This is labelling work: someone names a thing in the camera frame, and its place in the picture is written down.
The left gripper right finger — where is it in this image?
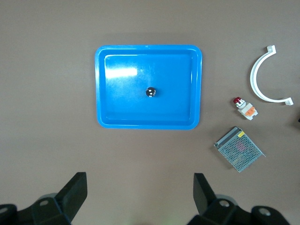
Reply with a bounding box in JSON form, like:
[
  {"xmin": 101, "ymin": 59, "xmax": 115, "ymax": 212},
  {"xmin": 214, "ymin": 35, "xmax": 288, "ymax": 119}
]
[{"xmin": 187, "ymin": 172, "xmax": 292, "ymax": 225}]

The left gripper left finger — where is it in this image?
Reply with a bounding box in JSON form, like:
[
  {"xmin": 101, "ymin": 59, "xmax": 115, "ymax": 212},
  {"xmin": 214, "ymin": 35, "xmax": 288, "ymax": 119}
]
[{"xmin": 0, "ymin": 172, "xmax": 88, "ymax": 225}]

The black cylindrical capacitor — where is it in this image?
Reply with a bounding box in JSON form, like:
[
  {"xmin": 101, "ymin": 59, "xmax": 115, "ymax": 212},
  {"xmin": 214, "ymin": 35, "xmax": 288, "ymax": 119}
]
[{"xmin": 145, "ymin": 86, "xmax": 158, "ymax": 98}]

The metal mesh power supply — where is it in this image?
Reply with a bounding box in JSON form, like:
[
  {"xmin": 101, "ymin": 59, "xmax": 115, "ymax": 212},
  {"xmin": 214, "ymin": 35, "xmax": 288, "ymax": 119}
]
[{"xmin": 213, "ymin": 126, "xmax": 266, "ymax": 173}]

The red push button white body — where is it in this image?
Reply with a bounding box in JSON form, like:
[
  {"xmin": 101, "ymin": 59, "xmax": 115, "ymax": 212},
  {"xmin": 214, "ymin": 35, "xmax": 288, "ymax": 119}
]
[{"xmin": 232, "ymin": 96, "xmax": 259, "ymax": 121}]

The brown table cover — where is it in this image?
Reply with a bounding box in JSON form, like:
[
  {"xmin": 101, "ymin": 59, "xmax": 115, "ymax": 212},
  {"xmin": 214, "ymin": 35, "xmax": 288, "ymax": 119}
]
[{"xmin": 0, "ymin": 0, "xmax": 300, "ymax": 225}]

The blue plastic tray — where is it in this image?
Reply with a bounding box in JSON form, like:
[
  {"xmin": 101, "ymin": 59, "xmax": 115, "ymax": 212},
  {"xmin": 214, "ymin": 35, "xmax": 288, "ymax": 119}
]
[{"xmin": 94, "ymin": 44, "xmax": 204, "ymax": 130}]

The large white curved clip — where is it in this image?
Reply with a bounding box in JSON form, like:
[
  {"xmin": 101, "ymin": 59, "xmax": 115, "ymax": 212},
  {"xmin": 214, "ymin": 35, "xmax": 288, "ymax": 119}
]
[{"xmin": 249, "ymin": 45, "xmax": 294, "ymax": 106}]

